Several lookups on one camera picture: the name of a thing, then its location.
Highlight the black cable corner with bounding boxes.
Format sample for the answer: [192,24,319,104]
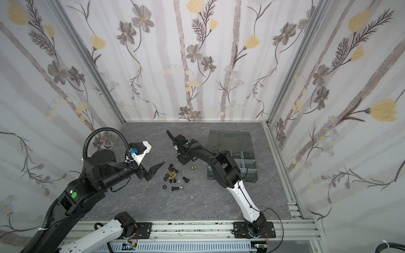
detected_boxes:
[375,240,405,253]

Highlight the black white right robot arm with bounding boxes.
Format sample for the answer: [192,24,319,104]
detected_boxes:
[166,130,267,237]

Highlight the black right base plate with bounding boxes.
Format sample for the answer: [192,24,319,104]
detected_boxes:
[231,221,276,239]

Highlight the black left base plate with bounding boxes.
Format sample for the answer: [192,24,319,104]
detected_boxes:
[129,222,153,240]

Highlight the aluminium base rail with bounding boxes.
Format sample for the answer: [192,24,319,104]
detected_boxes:
[62,220,327,253]

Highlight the brass wing nuts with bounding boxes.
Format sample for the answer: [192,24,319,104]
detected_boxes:
[169,172,177,179]

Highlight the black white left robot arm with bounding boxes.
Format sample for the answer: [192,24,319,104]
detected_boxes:
[23,150,163,253]

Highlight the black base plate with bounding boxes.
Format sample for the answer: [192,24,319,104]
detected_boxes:
[231,221,276,239]
[129,222,153,240]

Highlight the black corrugated cable conduit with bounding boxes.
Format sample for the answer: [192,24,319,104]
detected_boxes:
[82,127,130,160]

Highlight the green plastic organizer box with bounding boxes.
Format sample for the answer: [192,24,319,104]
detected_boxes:
[209,130,258,183]

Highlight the white slotted cable duct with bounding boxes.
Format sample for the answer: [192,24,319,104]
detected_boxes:
[110,241,257,253]

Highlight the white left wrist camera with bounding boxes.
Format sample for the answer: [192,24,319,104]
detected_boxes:
[126,141,152,166]

